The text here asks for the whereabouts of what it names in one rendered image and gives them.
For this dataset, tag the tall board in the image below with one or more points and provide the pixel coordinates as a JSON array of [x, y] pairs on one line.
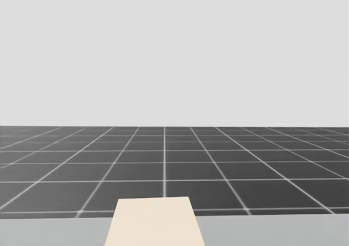
[[154, 221]]

